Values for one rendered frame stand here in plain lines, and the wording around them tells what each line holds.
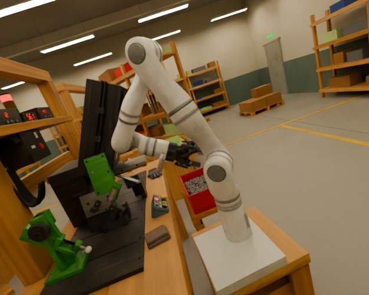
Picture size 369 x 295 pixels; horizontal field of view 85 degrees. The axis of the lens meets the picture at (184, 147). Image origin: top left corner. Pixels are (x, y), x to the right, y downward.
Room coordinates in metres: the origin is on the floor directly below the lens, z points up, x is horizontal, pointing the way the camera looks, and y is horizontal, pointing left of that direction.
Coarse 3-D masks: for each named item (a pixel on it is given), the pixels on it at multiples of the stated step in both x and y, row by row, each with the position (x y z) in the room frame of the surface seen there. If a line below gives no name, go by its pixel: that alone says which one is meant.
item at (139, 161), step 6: (144, 156) 1.27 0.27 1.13; (126, 162) 1.28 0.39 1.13; (132, 162) 1.23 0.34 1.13; (138, 162) 1.18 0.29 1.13; (144, 162) 1.17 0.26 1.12; (120, 168) 1.19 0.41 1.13; (126, 168) 1.16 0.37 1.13; (132, 168) 1.17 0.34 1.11; (114, 174) 1.16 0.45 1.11; (90, 180) 1.14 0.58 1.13
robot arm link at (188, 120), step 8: (192, 104) 0.62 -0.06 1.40; (176, 112) 0.61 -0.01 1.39; (184, 112) 0.60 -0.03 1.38; (192, 112) 0.61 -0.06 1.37; (200, 112) 0.64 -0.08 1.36; (176, 120) 0.62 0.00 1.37; (184, 120) 0.60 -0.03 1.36; (192, 120) 0.60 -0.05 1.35; (200, 120) 0.62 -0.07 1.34; (184, 128) 0.61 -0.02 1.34; (192, 128) 0.61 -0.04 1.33; (200, 128) 0.62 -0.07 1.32; (208, 128) 0.63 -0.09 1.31; (192, 136) 0.63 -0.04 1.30; (200, 136) 0.63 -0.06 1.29; (208, 136) 0.64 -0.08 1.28; (200, 144) 0.65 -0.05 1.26; (208, 144) 0.64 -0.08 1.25; (216, 144) 0.64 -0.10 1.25; (208, 152) 0.66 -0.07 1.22; (224, 152) 0.63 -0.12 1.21
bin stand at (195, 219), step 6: (186, 198) 1.17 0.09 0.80; (186, 204) 1.11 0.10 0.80; (192, 210) 1.02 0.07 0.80; (210, 210) 0.97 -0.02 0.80; (216, 210) 0.96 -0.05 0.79; (192, 216) 0.97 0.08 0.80; (198, 216) 0.95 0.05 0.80; (204, 216) 0.96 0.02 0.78; (198, 222) 0.95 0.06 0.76; (198, 228) 0.96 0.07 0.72
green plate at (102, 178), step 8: (104, 152) 1.08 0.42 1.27; (88, 160) 1.06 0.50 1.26; (96, 160) 1.06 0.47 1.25; (104, 160) 1.06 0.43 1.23; (88, 168) 1.05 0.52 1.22; (96, 168) 1.05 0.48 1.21; (104, 168) 1.05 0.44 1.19; (96, 176) 1.04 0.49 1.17; (104, 176) 1.04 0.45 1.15; (112, 176) 1.04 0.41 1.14; (96, 184) 1.03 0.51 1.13; (104, 184) 1.03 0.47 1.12; (96, 192) 1.02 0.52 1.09; (104, 192) 1.02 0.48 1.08
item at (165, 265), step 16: (160, 176) 1.44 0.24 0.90; (160, 192) 1.18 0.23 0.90; (160, 224) 0.84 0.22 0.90; (176, 224) 0.95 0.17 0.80; (176, 240) 0.70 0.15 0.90; (144, 256) 0.67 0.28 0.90; (160, 256) 0.64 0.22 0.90; (176, 256) 0.61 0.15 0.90; (144, 272) 0.59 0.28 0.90; (160, 272) 0.57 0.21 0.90; (176, 272) 0.55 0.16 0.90; (144, 288) 0.53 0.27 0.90; (160, 288) 0.51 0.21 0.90; (176, 288) 0.49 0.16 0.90; (192, 288) 0.59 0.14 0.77
